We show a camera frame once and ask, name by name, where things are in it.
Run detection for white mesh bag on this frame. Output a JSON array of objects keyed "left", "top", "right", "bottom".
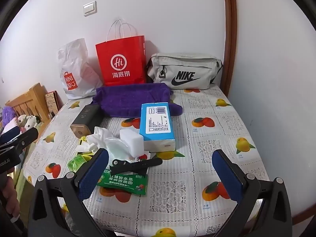
[{"left": 75, "top": 126, "right": 116, "bottom": 153}]

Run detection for white wall light switch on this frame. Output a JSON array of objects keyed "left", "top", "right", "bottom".
[{"left": 83, "top": 1, "right": 97, "bottom": 17}]

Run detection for purple towel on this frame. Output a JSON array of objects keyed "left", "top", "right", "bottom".
[{"left": 92, "top": 83, "right": 183, "bottom": 118}]

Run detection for yellow pouch black stripes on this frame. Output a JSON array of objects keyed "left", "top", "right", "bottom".
[{"left": 68, "top": 153, "right": 93, "bottom": 172}]

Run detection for brown patterned book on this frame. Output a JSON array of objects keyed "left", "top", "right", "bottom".
[{"left": 45, "top": 91, "right": 60, "bottom": 116}]

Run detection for red paper shopping bag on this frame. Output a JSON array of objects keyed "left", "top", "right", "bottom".
[{"left": 95, "top": 19, "right": 147, "bottom": 87}]

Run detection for dark tin box gold base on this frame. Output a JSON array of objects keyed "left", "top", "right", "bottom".
[{"left": 70, "top": 104, "right": 100, "bottom": 138}]

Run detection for grey waist bag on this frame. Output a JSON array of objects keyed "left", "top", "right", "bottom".
[{"left": 146, "top": 53, "right": 223, "bottom": 90}]

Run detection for brown wooden door frame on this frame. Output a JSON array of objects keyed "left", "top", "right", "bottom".
[{"left": 221, "top": 0, "right": 239, "bottom": 97}]

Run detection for white sponge block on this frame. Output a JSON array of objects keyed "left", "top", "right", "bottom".
[{"left": 119, "top": 128, "right": 144, "bottom": 158}]

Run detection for purple plush toy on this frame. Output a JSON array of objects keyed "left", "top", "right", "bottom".
[{"left": 1, "top": 106, "right": 16, "bottom": 126}]

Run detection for fruit print tablecloth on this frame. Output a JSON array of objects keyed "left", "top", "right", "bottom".
[{"left": 23, "top": 85, "right": 269, "bottom": 237}]

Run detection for white spotted plush toy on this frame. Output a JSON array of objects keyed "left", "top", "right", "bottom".
[{"left": 16, "top": 115, "right": 41, "bottom": 131}]

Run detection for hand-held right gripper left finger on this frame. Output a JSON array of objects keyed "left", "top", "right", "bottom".
[{"left": 28, "top": 149, "right": 109, "bottom": 237}]

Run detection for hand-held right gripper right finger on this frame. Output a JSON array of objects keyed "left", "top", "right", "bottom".
[{"left": 212, "top": 149, "right": 293, "bottom": 237}]

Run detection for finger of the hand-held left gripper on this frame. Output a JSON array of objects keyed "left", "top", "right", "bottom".
[
  {"left": 0, "top": 126, "right": 20, "bottom": 141},
  {"left": 0, "top": 128, "right": 39, "bottom": 155}
]

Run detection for black strap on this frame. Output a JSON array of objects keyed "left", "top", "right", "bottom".
[{"left": 109, "top": 158, "right": 163, "bottom": 174}]

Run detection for person's left hand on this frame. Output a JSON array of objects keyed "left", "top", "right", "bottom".
[{"left": 0, "top": 175, "right": 21, "bottom": 221}]

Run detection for floral bed sheet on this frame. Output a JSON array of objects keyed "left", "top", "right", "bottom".
[{"left": 13, "top": 153, "right": 35, "bottom": 190}]

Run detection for blue tissue pack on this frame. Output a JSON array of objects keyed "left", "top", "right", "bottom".
[{"left": 139, "top": 102, "right": 176, "bottom": 151}]

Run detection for green wet wipe packet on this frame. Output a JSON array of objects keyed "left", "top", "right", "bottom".
[{"left": 96, "top": 169, "right": 148, "bottom": 196}]

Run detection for white plastic shopping bag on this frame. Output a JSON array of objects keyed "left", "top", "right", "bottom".
[{"left": 58, "top": 38, "right": 103, "bottom": 100}]

